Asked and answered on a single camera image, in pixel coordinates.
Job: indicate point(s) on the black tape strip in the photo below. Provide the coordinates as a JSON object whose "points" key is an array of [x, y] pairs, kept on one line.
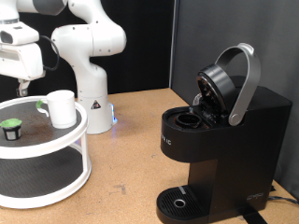
{"points": [[253, 217]]}

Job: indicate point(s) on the coffee pod with green lid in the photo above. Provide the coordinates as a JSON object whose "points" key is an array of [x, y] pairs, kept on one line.
{"points": [[11, 126]]}

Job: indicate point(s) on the black Keurig coffee machine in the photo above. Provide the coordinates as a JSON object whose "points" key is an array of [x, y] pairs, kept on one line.
{"points": [[243, 149]]}

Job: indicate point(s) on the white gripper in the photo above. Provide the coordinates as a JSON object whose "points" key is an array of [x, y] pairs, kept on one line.
{"points": [[18, 60]]}

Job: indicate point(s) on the white mug with green tape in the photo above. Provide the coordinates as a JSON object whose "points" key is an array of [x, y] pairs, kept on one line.
{"points": [[62, 109]]}

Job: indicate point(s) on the white two-tier turntable stand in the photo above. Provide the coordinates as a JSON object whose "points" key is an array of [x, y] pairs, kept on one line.
{"points": [[37, 174]]}

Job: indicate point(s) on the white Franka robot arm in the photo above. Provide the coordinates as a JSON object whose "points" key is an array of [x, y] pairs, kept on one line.
{"points": [[90, 81]]}

